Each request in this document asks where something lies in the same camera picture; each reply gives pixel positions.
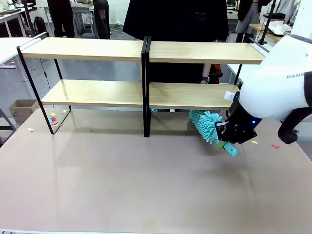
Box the bystander in grey trousers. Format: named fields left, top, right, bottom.
left=235, top=0, right=261, bottom=43

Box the orange chair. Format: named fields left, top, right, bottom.
left=209, top=63, right=223, bottom=85

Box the white background desk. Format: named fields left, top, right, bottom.
left=0, top=3, right=38, bottom=38

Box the bystander in black trousers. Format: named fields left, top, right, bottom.
left=46, top=0, right=75, bottom=39

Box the wooden background workbench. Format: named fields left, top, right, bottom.
left=249, top=20, right=293, bottom=44

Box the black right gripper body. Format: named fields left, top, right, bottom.
left=223, top=114, right=258, bottom=145

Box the white side table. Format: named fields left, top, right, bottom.
left=0, top=37, right=42, bottom=85

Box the teal microfibre duster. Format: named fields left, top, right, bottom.
left=189, top=109, right=238, bottom=157

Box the person in black clothing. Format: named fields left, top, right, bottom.
left=122, top=0, right=230, bottom=85

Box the wooden shelf unit black frame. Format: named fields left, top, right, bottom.
left=145, top=36, right=271, bottom=137
left=16, top=31, right=148, bottom=137

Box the black cable sleeve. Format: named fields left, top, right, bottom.
left=277, top=72, right=312, bottom=145

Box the black backpack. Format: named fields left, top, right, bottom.
left=33, top=16, right=47, bottom=35

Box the black pole with clamp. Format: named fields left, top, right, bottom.
left=258, top=0, right=277, bottom=46

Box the person's left forearm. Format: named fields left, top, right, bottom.
left=201, top=62, right=212, bottom=78

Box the cardboard box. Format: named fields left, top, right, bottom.
left=9, top=99, right=39, bottom=124

